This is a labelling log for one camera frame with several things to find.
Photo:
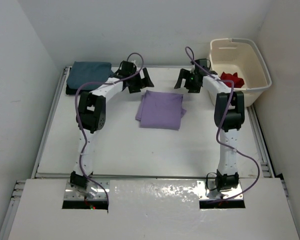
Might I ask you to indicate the red shirt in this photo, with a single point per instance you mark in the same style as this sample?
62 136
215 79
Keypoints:
230 79

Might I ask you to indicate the lilac cloth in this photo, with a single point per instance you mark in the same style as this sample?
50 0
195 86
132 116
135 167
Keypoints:
160 110

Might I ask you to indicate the black t shirt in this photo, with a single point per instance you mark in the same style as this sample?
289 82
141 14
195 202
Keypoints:
70 91

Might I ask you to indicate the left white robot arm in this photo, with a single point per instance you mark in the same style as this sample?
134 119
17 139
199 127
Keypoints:
90 107

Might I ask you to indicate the cream laundry basket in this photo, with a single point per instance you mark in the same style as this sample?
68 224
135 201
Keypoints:
242 57

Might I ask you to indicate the blue shirt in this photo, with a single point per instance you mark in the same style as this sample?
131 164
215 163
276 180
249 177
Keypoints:
83 72

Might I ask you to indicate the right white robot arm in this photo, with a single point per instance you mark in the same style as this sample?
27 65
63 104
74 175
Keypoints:
229 117

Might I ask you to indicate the metal base plate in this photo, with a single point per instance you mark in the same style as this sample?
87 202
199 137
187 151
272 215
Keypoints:
93 192
205 193

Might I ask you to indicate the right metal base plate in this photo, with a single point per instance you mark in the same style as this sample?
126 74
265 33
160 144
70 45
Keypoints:
205 193

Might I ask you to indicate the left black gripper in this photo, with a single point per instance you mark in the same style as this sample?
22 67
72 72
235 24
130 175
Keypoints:
144 82

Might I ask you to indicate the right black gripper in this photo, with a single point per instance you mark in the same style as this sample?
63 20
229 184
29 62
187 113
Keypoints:
186 74

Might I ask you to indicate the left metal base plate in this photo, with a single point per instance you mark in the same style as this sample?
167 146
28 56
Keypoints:
93 192

